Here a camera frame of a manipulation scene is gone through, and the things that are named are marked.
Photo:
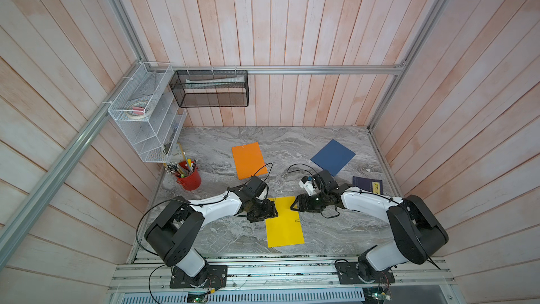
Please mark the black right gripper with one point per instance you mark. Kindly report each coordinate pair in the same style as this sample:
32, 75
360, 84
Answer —
306, 207

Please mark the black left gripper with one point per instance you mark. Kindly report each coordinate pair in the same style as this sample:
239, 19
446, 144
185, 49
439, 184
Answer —
269, 208

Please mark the yellow paper document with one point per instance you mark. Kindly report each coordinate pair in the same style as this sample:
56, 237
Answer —
286, 228

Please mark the blue paper document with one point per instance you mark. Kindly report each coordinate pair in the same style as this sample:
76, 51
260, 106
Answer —
333, 157

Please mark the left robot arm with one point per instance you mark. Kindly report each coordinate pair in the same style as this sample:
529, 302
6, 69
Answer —
172, 234

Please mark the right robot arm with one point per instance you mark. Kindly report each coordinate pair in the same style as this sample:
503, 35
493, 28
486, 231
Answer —
416, 233

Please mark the orange paper document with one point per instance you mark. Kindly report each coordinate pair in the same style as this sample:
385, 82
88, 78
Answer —
249, 161

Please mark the red pen holder cup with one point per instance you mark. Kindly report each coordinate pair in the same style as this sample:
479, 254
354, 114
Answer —
188, 177

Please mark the dark navy book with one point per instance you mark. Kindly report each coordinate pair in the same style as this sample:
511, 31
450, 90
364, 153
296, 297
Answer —
370, 185

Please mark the paper in black basket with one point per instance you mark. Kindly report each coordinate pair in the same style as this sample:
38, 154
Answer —
212, 84

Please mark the tape roll in shelf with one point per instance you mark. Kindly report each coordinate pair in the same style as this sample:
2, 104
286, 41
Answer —
137, 110

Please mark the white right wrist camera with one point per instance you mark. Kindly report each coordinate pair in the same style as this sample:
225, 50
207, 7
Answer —
308, 183

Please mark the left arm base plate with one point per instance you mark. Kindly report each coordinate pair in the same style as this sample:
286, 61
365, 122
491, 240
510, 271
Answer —
210, 277

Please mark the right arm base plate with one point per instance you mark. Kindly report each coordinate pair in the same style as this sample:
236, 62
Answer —
361, 273

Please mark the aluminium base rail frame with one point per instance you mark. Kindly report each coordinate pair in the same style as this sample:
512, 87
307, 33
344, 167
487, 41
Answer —
282, 279

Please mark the black wire mesh basket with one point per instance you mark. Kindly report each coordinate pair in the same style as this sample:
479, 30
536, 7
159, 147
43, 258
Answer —
234, 97

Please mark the white wire mesh shelf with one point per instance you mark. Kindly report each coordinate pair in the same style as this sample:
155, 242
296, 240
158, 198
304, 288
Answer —
147, 113

